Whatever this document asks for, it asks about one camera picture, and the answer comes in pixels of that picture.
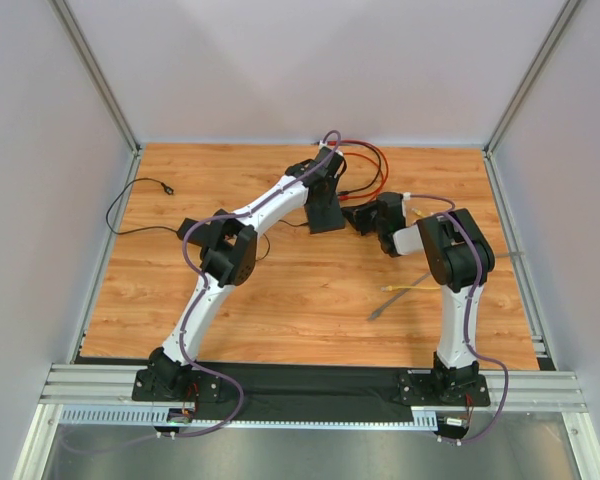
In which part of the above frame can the black network switch box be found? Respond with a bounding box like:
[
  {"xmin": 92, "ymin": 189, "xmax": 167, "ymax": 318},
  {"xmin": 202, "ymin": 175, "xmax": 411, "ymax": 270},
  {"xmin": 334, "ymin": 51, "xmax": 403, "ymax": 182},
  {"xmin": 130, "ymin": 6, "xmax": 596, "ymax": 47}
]
[{"xmin": 304, "ymin": 195, "xmax": 346, "ymax": 235}]

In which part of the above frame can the yellow ethernet cable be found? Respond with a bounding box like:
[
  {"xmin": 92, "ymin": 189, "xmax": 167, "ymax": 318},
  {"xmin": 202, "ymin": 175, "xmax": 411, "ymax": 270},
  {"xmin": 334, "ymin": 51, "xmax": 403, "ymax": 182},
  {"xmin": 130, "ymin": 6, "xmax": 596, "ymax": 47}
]
[{"xmin": 381, "ymin": 200, "xmax": 441, "ymax": 293}]

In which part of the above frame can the grey ethernet cable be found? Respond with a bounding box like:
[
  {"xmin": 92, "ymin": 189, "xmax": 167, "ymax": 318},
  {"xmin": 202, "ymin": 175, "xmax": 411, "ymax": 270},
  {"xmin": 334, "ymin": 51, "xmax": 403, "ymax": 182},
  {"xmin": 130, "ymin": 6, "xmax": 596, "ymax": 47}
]
[{"xmin": 367, "ymin": 252, "xmax": 526, "ymax": 321}]

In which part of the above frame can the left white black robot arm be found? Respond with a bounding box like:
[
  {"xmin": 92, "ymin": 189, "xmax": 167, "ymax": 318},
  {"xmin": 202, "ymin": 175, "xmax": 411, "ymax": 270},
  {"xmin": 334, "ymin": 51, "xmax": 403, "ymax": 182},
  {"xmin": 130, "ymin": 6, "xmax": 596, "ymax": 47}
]
[{"xmin": 148, "ymin": 143, "xmax": 344, "ymax": 369}]

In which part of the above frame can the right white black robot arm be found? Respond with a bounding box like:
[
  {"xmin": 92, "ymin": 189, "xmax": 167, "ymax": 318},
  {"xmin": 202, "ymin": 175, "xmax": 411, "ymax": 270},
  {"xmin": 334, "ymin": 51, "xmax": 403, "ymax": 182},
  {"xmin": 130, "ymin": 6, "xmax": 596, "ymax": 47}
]
[{"xmin": 342, "ymin": 192, "xmax": 496, "ymax": 388}]

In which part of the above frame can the black cloth strip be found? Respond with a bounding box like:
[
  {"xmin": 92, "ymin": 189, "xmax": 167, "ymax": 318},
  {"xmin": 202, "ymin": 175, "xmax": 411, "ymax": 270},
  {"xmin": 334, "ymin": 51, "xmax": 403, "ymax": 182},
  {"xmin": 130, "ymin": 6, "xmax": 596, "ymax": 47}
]
[{"xmin": 74, "ymin": 355, "xmax": 561, "ymax": 422}]

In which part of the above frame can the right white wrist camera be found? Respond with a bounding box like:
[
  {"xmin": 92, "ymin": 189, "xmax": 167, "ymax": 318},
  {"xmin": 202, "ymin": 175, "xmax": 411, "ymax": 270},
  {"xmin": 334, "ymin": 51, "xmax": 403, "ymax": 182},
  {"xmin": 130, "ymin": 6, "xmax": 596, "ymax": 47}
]
[{"xmin": 401, "ymin": 192, "xmax": 411, "ymax": 220}]

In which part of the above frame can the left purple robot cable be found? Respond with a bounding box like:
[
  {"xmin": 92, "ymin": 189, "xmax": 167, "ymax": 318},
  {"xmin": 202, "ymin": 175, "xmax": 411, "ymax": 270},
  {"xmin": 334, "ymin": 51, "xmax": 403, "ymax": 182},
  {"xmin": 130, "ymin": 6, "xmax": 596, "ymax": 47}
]
[{"xmin": 59, "ymin": 129, "xmax": 343, "ymax": 454}]

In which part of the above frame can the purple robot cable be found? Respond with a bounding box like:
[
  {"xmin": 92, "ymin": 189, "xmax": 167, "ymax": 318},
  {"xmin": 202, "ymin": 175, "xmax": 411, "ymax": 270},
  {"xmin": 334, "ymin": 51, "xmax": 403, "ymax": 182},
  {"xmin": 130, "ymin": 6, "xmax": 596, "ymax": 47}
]
[
  {"xmin": 59, "ymin": 129, "xmax": 343, "ymax": 454},
  {"xmin": 408, "ymin": 194, "xmax": 510, "ymax": 447}
]

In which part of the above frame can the red ethernet cable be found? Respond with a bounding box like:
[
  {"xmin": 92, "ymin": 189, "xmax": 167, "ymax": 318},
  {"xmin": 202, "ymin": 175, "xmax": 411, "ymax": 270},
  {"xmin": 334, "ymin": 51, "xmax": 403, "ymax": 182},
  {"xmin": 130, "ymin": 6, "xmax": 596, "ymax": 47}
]
[{"xmin": 332, "ymin": 137, "xmax": 390, "ymax": 198}]

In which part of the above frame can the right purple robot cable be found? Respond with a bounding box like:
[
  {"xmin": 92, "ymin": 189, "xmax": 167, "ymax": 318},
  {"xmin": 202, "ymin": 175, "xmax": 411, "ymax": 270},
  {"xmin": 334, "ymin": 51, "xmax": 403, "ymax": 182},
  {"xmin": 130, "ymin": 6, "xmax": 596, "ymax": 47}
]
[{"xmin": 408, "ymin": 194, "xmax": 510, "ymax": 447}]

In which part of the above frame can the thin black power cable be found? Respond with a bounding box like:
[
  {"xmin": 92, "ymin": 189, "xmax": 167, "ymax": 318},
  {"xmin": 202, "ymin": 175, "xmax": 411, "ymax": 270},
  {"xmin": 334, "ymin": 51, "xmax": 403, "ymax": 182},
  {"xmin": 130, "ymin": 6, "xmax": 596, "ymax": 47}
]
[{"xmin": 105, "ymin": 178, "xmax": 312, "ymax": 262}]

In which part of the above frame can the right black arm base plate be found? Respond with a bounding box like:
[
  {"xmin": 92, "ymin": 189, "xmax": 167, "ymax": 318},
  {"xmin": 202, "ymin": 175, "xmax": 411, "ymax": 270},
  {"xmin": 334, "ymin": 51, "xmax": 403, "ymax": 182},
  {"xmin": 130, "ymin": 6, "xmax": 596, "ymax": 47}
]
[{"xmin": 397, "ymin": 370, "xmax": 491, "ymax": 407}]

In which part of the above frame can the left aluminium frame post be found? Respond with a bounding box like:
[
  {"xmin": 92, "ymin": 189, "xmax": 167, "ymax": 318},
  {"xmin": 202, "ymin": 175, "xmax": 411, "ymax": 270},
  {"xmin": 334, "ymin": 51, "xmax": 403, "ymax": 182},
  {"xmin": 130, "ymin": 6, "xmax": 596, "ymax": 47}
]
[{"xmin": 48, "ymin": 0, "xmax": 144, "ymax": 154}]

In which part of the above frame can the aluminium frame post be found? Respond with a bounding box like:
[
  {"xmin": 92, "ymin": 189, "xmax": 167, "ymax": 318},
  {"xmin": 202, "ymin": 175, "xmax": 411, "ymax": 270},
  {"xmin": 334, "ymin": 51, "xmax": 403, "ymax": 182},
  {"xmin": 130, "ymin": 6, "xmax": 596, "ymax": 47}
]
[
  {"xmin": 48, "ymin": 0, "xmax": 144, "ymax": 154},
  {"xmin": 482, "ymin": 0, "xmax": 583, "ymax": 158}
]

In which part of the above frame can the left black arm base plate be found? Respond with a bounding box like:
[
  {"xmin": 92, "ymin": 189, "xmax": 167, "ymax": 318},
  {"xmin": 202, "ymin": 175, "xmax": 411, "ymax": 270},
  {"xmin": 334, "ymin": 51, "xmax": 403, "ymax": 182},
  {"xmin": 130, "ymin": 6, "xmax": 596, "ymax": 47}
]
[{"xmin": 131, "ymin": 369, "xmax": 223, "ymax": 403}]

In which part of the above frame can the right aluminium frame post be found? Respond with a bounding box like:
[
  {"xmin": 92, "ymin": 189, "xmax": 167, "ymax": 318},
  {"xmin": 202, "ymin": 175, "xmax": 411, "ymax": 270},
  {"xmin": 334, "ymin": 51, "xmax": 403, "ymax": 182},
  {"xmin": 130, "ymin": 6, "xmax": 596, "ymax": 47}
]
[{"xmin": 482, "ymin": 0, "xmax": 583, "ymax": 158}]

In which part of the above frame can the grey slotted cable duct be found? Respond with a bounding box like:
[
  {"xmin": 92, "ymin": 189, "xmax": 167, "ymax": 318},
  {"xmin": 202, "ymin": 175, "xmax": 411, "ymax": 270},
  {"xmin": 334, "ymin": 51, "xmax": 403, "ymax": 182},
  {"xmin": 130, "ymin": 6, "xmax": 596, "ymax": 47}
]
[{"xmin": 59, "ymin": 405, "xmax": 438, "ymax": 432}]

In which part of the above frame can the front aluminium rail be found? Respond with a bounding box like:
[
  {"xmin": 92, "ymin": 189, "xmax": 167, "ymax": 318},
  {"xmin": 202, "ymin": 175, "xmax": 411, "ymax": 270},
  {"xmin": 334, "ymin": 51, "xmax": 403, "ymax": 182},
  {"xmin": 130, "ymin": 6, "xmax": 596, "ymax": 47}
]
[{"xmin": 39, "ymin": 364, "xmax": 587, "ymax": 413}]

